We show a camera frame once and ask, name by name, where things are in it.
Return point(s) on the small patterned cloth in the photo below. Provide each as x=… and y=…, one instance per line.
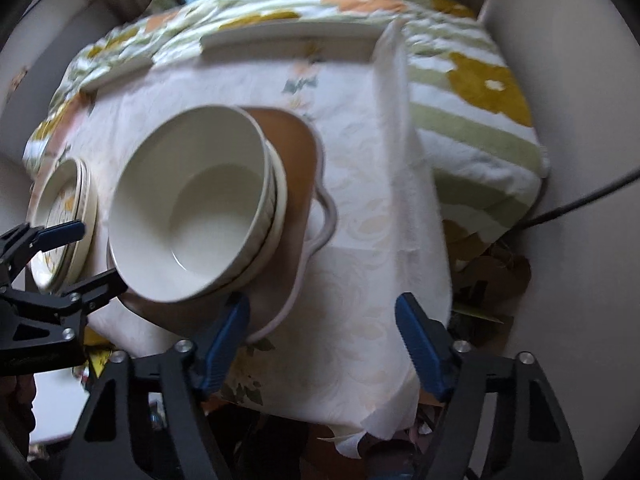
x=17, y=77

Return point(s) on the grey cushion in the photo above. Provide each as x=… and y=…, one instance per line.
x=60, y=30

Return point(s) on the short white oblong dish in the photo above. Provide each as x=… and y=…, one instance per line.
x=120, y=72

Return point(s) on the cream patterned tablecloth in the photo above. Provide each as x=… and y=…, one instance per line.
x=360, y=210

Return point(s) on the person's left hand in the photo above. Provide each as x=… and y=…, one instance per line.
x=17, y=402

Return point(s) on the brown tray with pink rim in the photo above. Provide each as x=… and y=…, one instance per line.
x=295, y=160

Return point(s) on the small white table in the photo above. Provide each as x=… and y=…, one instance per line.
x=55, y=410

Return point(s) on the floral striped blanket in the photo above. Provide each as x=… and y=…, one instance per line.
x=475, y=125

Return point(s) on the small cream bowl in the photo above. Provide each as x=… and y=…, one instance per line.
x=200, y=220

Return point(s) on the large white deep plate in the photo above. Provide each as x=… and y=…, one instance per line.
x=92, y=210

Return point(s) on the long white oblong dish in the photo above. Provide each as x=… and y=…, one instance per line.
x=280, y=42

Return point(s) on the green patterned cushion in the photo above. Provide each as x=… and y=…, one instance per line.
x=159, y=6

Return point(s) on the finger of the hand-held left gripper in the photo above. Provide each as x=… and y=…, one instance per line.
x=100, y=287
x=60, y=232

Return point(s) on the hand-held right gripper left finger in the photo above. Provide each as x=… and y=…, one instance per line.
x=222, y=345

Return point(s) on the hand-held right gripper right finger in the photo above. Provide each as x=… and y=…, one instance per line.
x=420, y=345

